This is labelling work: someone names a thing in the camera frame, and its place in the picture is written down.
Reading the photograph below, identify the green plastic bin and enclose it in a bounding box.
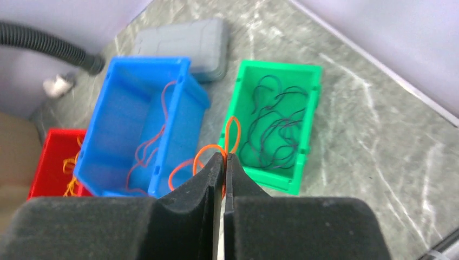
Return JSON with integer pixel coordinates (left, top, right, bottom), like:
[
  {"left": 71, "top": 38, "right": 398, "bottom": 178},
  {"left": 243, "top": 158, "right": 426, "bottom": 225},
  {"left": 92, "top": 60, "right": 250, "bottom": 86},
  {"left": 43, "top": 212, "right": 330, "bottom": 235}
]
[{"left": 219, "top": 60, "right": 322, "bottom": 195}]

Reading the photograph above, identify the purple wire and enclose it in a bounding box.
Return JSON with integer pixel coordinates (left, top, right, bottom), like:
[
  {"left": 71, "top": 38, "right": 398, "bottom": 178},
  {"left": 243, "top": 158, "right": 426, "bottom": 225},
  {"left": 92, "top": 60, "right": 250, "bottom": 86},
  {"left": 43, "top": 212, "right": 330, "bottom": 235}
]
[{"left": 238, "top": 74, "right": 310, "bottom": 170}]

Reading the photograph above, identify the black corrugated hose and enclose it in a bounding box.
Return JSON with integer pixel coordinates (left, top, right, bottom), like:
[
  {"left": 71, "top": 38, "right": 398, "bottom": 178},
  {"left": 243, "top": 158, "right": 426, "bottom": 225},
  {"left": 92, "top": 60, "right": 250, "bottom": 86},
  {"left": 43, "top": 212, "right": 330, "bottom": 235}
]
[{"left": 0, "top": 21, "right": 106, "bottom": 76}]

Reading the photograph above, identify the blue plastic bin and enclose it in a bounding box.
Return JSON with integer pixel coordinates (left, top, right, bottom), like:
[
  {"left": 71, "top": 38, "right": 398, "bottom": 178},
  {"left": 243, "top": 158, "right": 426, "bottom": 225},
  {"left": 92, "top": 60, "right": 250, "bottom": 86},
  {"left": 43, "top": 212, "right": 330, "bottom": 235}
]
[{"left": 74, "top": 56, "right": 211, "bottom": 198}]

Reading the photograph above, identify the orange wire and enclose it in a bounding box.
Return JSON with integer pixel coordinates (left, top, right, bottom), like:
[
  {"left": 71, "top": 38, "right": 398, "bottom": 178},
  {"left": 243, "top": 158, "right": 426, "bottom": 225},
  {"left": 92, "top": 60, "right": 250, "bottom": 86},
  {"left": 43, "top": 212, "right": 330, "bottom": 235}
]
[
  {"left": 167, "top": 115, "right": 242, "bottom": 200},
  {"left": 124, "top": 80, "right": 179, "bottom": 194}
]

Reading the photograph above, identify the red plastic bin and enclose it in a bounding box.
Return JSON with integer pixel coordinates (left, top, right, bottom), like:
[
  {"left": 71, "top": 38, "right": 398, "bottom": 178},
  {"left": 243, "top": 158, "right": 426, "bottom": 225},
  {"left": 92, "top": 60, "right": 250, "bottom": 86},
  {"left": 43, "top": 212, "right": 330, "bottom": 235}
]
[{"left": 27, "top": 128, "right": 92, "bottom": 200}]

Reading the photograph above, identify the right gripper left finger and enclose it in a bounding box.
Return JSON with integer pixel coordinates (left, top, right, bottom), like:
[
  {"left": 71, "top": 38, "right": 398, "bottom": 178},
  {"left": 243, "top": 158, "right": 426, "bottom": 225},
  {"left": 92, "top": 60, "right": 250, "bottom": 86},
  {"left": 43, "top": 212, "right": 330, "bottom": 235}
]
[{"left": 1, "top": 153, "right": 223, "bottom": 259}]

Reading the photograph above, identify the yellow wire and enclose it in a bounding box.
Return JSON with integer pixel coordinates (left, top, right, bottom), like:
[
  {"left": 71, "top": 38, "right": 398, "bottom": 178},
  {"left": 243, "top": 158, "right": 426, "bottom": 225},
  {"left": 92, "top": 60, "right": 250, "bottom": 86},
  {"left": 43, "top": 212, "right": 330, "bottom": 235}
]
[{"left": 62, "top": 136, "right": 84, "bottom": 197}]

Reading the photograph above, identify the white pipe fitting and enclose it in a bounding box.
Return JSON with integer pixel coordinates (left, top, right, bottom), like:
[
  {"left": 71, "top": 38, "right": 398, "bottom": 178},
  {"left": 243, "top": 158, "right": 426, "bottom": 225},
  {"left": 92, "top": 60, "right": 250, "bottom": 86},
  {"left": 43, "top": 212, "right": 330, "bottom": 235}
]
[{"left": 43, "top": 74, "right": 75, "bottom": 99}]

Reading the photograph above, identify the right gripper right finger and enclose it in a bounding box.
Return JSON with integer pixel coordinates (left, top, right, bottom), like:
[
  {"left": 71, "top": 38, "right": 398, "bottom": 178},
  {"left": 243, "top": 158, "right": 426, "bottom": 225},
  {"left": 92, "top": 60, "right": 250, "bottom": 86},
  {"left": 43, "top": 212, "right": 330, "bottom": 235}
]
[{"left": 224, "top": 154, "right": 391, "bottom": 259}]

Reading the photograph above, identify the grey plastic case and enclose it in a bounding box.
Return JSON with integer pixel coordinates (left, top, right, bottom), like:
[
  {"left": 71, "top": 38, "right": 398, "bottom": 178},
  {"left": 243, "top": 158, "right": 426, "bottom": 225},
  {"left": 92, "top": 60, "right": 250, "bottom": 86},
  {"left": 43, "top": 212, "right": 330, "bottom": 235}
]
[{"left": 133, "top": 17, "right": 230, "bottom": 83}]

